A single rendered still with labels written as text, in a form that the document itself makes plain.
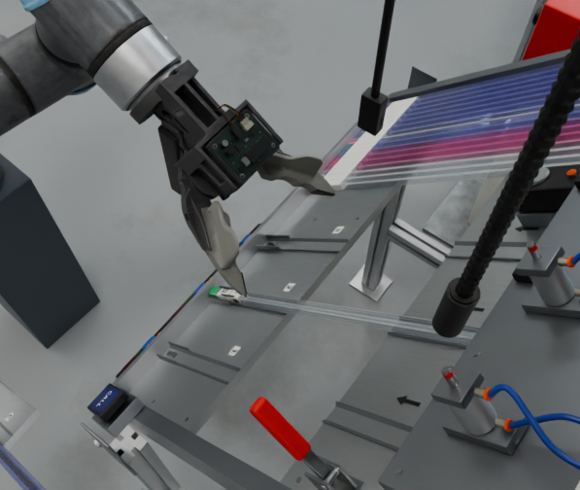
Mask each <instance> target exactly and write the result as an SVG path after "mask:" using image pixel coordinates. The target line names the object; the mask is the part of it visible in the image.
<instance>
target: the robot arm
mask: <svg viewBox="0 0 580 490"><path fill-rule="evenodd" d="M19 1H20V2H21V4H22V5H23V9H24V10H25V11H26V12H30V13H31V14H32V15H33V16H34V18H35V19H36V21H35V23H33V24H31V25H30V26H28V27H26V28H24V29H22V30H21V31H19V32H18V33H16V34H14V35H13V36H11V37H9V38H7V37H5V36H4V35H2V34H0V136H2V135H3V134H5V133H6V132H8V131H10V130H11V129H13V128H15V127H16V126H18V125H19V124H21V123H23V122H25V121H26V120H28V119H30V118H31V117H33V116H35V115H37V114H39V113H40V112H42V111H44V110H45V109H47V108H48V107H50V106H51V105H52V104H54V103H56V102H57V101H59V100H60V99H62V98H64V97H65V96H67V95H79V94H83V93H86V92H88V91H89V90H91V89H92V88H94V87H95V86H96V85H99V86H100V87H101V88H102V89H103V90H104V92H105V93H106V94H107V95H108V96H109V97H110V98H111V99H112V100H113V101H114V102H115V103H116V104H117V105H118V106H119V108H120V109H121V110H122V111H129V110H131V112H130V113H129V115H130V116H131V117H132V118H133V119H134V120H135V121H136V122H137V123H138V124H141V123H143V122H145V121H146V120H147V119H148V118H150V117H151V116H152V115H153V114H155V116H156V117H157V118H158V119H159V120H160V121H161V125H160V126H159V127H158V129H157V130H158V134H159V139H160V143H161V147H162V152H163V155H164V159H165V164H166V168H167V172H168V177H169V181H170V186H171V189H172V190H173V191H175V192H176V193H178V194H180V195H181V204H182V211H183V215H184V218H185V220H186V223H187V225H188V227H189V229H190V231H191V232H192V234H193V235H194V237H195V239H196V240H197V242H198V244H199V245H200V247H201V249H202V250H203V251H205V253H206V255H207V256H208V258H209V259H210V261H211V263H212V264H213V265H214V267H215V268H216V270H217V271H218V272H219V274H220V275H221V276H222V278H223V279H224V280H225V281H226V283H227V284H228V285H229V286H230V287H231V288H232V289H234V290H235V291H236V292H237V293H238V294H239V295H241V296H242V295H246V294H247V291H246V286H245V281H244V276H243V272H241V271H240V269H239V268H238V266H237V264H236V258H237V256H238V255H239V242H238V238H237V235H236V232H235V231H234V230H233V229H232V228H231V223H230V219H229V215H228V214H227V213H226V212H224V211H223V210H222V205H221V204H220V202H219V201H214V202H213V203H212V202H211V200H210V199H213V198H216V197H217V196H219V197H220V198H221V199H222V200H226V199H228V198H229V197H230V195H231V194H233V193H235V192H237V191H238V190H239V189H240V188H241V187H242V186H243V185H244V184H245V183H246V182H247V181H248V180H249V179H250V178H251V177H252V176H253V175H254V174H255V173H256V172H258V174H259V176H260V178H262V179H265V180H268V181H274V180H284V181H286V182H288V183H290V184H291V185H292V186H293V187H302V188H304V189H306V190H308V191H309V192H310V193H311V194H319V195H328V196H335V190H334V189H333V187H332V186H331V185H330V184H329V182H328V181H327V180H326V179H325V178H324V177H323V176H322V175H321V174H320V173H318V171H319V169H320V168H321V166H322V165H323V161H322V160H321V159H320V158H319V157H315V156H311V155H304V156H297V157H293V156H290V155H287V154H285V153H283V152H282V150H281V149H280V147H279V146H280V145H281V144H282V143H283V142H284V141H283V139H282V138H281V137H280V136H279V135H278V134H277V133H276V132H275V130H274V129H273V128H272V127H271V126H270V125H269V124H268V123H267V121H266V120H265V119H264V118H263V117H262V116H261V115H260V114H259V112H258V111H257V110H256V109H255V108H254V107H253V106H252V104H251V103H250V102H249V101H248V100H247V99H245V100H244V101H243V102H242V103H241V104H240V105H239V106H238V107H237V108H236V109H234V108H232V107H231V106H229V105H227V104H222V105H221V106H220V105H219V104H218V102H217V101H216V100H215V99H214V98H213V97H212V96H211V95H210V94H209V93H208V91H207V90H206V89H205V88H204V87H203V86H202V85H200V84H199V82H198V81H197V80H196V79H195V78H194V76H195V75H196V74H197V73H198V69H197V68H196V67H195V66H194V65H193V64H192V63H191V62H190V60H189V59H188V60H187V61H186V62H185V63H182V64H180V63H181V61H182V57H181V56H180V54H179V53H178V52H177V51H176V50H175V49H174V48H173V47H172V46H171V44H170V40H169V38H168V37H167V36H162V35H161V33H160V32H159V31H158V30H157V29H156V28H155V27H154V25H153V24H152V23H151V22H150V21H149V19H148V18H147V17H146V16H145V15H144V14H143V13H142V11H141V10H140V9H139V8H138V7H137V6H136V5H135V4H134V3H133V1H132V0H19ZM222 106H224V107H227V108H228V110H227V111H225V110H224V109H223V108H222ZM253 114H254V115H255V116H256V117H255V116H254V115H253ZM261 123H262V124H263V125H264V127H265V128H266V129H267V130H268V131H269V132H270V133H271V134H272V135H271V134H270V133H269V132H268V131H267V130H266V129H265V128H264V127H263V125H262V124H261ZM4 177H5V174H4V169H3V166H2V164H1V163H0V190H1V188H2V186H3V183H4Z"/></svg>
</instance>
